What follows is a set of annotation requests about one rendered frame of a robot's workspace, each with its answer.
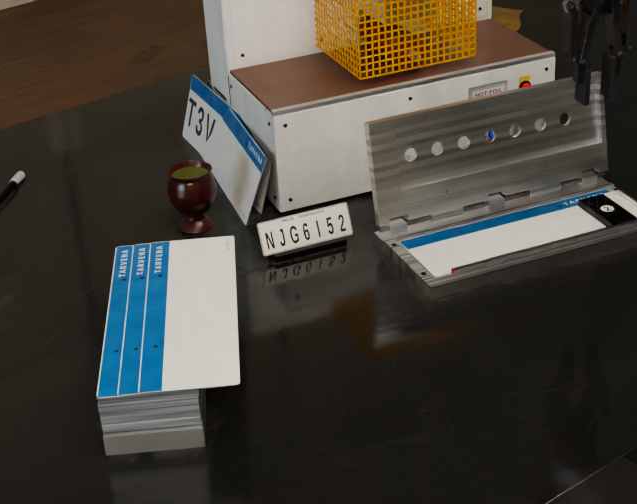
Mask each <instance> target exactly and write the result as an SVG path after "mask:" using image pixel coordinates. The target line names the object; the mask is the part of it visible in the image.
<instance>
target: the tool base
mask: <svg viewBox="0 0 637 504"><path fill-rule="evenodd" d="M604 176H605V172H602V173H598V174H595V173H594V172H592V171H588V172H584V173H583V177H579V178H577V179H574V180H570V181H566V182H562V183H561V189H560V190H557V191H553V192H549V193H545V194H541V195H537V196H533V197H529V196H528V195H530V191H526V192H522V193H518V194H514V195H510V196H506V197H502V196H501V195H500V194H496V195H492V196H489V200H487V201H484V202H482V203H478V204H474V205H470V206H466V207H463V209H464V213H463V214H462V215H458V216H454V217H450V218H446V219H442V220H438V221H434V222H430V220H431V216H426V217H422V218H418V219H414V220H410V221H406V222H405V221H404V220H403V219H402V218H399V219H395V220H391V221H390V225H388V226H386V227H382V228H379V231H377V232H374V243H375V244H376V245H377V246H378V247H379V248H380V249H381V250H382V251H383V252H384V253H385V254H386V255H387V256H388V257H389V258H390V259H391V260H392V261H393V262H394V263H395V264H396V265H397V266H398V267H399V268H400V269H401V270H402V271H403V272H404V273H405V274H406V275H407V276H408V277H409V278H410V279H411V280H412V281H413V282H414V283H415V284H416V285H417V286H418V287H419V288H420V289H421V290H422V291H423V292H424V293H425V294H426V295H427V296H428V297H429V298H430V299H431V300H433V299H437V298H440V297H444V296H448V295H451V294H455V293H458V292H462V291H466V290H469V289H473V288H477V287H480V286H484V285H488V284H491V283H495V282H499V281H502V280H506V279H509V278H513V277H517V276H520V275H524V274H528V273H531V272H535V271H539V270H542V269H546V268H550V267H553V266H557V265H561V264H564V263H568V262H571V261H575V260H579V259H582V258H586V257H590V256H593V255H597V254H601V253H604V252H608V251H612V250H615V249H619V248H623V247H626V246H630V245H633V244H637V226H635V227H631V228H627V229H623V230H620V231H616V232H612V233H609V234H605V235H601V236H597V237H594V238H590V239H586V240H583V241H579V242H575V243H571V244H568V245H564V246H560V247H557V248H553V249H549V250H545V251H542V252H538V253H534V254H531V255H527V256H523V257H519V258H516V259H512V260H508V261H504V262H501V263H497V264H493V265H490V266H486V267H482V268H478V269H475V270H471V271H467V272H464V273H460V274H456V275H453V274H452V273H449V274H446V275H442V276H438V277H434V276H433V275H432V274H431V273H430V272H429V271H428V270H427V269H426V268H425V267H424V266H423V265H422V264H421V263H420V262H419V261H418V260H417V259H416V258H415V257H413V256H412V255H411V254H410V253H409V252H408V251H407V250H406V249H405V248H404V247H403V246H402V245H401V244H400V242H401V241H403V240H407V239H411V238H415V237H419V236H423V235H427V234H431V233H434V232H438V231H442V230H446V229H450V228H454V227H458V226H462V225H466V224H470V223H474V222H477V221H481V220H485V219H489V218H493V217H497V216H501V215H505V214H509V213H513V212H517V211H521V210H524V209H528V208H532V207H536V206H540V205H544V204H548V203H552V202H556V201H560V200H564V199H567V198H571V197H575V196H579V195H583V194H587V193H591V192H595V191H599V190H603V189H608V190H609V191H611V192H612V191H615V190H614V188H616V187H615V186H614V184H613V183H611V182H610V183H609V182H607V181H606V180H604V179H603V178H601V177H604ZM393 243H395V244H397V245H396V246H392V244H393ZM422 272H425V273H426V275H421V273H422Z"/></svg>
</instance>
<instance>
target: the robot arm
mask: <svg viewBox="0 0 637 504"><path fill-rule="evenodd" d="M579 2H580V3H581V5H582V8H581V12H580V16H581V21H580V25H579V29H578V12H577V11H579V9H580V8H579ZM620 2H621V0H560V5H561V8H562V11H563V40H562V57H563V58H564V59H566V60H567V61H569V62H571V63H573V81H574V82H576V84H575V100H576V101H577V102H579V103H581V104H582V105H584V106H587V105H589V98H590V83H591V68H592V63H590V62H588V61H587V59H588V55H589V51H590V47H591V42H592V38H593V34H594V30H595V26H596V23H597V22H598V21H599V18H600V15H601V14H604V19H605V28H606V36H607V45H608V51H609V53H608V52H604V53H603V61H602V75H601V89H600V94H601V95H603V96H605V97H606V98H608V99H609V100H614V99H615V90H616V77H617V75H619V73H620V64H621V59H624V58H625V57H626V54H625V52H626V51H632V49H633V46H634V37H635V29H636V20H637V0H623V3H622V12H621V10H620ZM620 16H621V21H620Z"/></svg>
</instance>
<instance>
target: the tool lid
mask: <svg viewBox="0 0 637 504"><path fill-rule="evenodd" d="M601 75H602V72H598V71H595V72H591V83H590V98H589V105H587V106H584V105H582V104H581V103H579V102H577V101H576V100H575V84H576V82H574V81H573V76H572V77H568V78H563V79H559V80H554V81H550V82H545V83H541V84H536V85H532V86H527V87H522V88H518V89H513V90H509V91H504V92H500V93H495V94H491V95H486V96H482V97H477V98H473V99H468V100H464V101H459V102H454V103H450V104H445V105H441V106H436V107H432V108H427V109H423V110H418V111H414V112H409V113H405V114H400V115H395V116H391V117H386V118H382V119H377V120H373V121H368V122H364V129H365V137H366V145H367V154H368V162H369V170H370V179H371V187H372V195H373V204H374V212H375V220H376V225H377V226H379V227H384V226H388V225H390V219H393V218H397V217H401V216H404V218H405V219H407V220H412V219H416V218H420V217H424V216H431V220H430V222H434V221H438V220H442V219H446V218H450V217H454V216H458V215H462V214H463V213H464V209H463V206H467V205H471V204H475V203H479V202H483V201H487V200H489V194H493V193H497V192H501V193H502V194H504V195H506V196H507V195H511V194H515V193H519V192H523V191H530V195H528V196H529V197H533V196H537V195H541V194H545V193H549V192H553V191H557V190H560V189H561V182H563V181H567V180H571V179H575V178H579V177H583V171H586V170H590V169H594V171H597V172H603V171H607V170H608V158H607V140H606V122H605V105H604V96H603V95H601V94H600V89H601ZM563 113H567V114H568V121H567V123H566V124H563V125H562V124H561V123H560V116H561V115H562V114H563ZM540 118H542V119H543V121H544V125H543V127H542V129H541V130H536V129H535V122H536V121H537V120H538V119H540ZM514 124H517V125H518V127H519V131H518V133H517V135H515V136H511V135H510V132H509V131H510V128H511V126H512V125H514ZM488 130H491V131H492V132H493V139H492V140H491V141H490V142H485V140H484V134H485V132H486V131H488ZM462 136H466V137H467V140H468V142H467V145H466V146H465V147H464V148H459V146H458V140H459V138H460V137H462ZM436 142H439V143H440V144H441V151H440V152H439V153H438V154H433V153H432V150H431V148H432V145H433V144H434V143H436ZM410 148H413V149H414V151H415V156H414V158H413V159H412V160H410V161H407V160H406V159H405V152H406V151H407V150H408V149H410Z"/></svg>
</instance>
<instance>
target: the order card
mask: <svg viewBox="0 0 637 504"><path fill-rule="evenodd" d="M257 229H258V233H259V238H260V242H261V247H262V251H263V255H264V256H268V255H272V254H276V253H280V252H284V251H288V250H292V249H296V248H300V247H304V246H308V245H312V244H316V243H320V242H324V241H328V240H332V239H336V238H340V237H344V236H348V235H352V234H353V230H352V225H351V220H350V216H349V211H348V207H347V203H346V202H344V203H340V204H336V205H332V206H328V207H324V208H320V209H315V210H311V211H307V212H303V213H299V214H295V215H290V216H286V217H282V218H278V219H274V220H270V221H266V222H261V223H258V224H257Z"/></svg>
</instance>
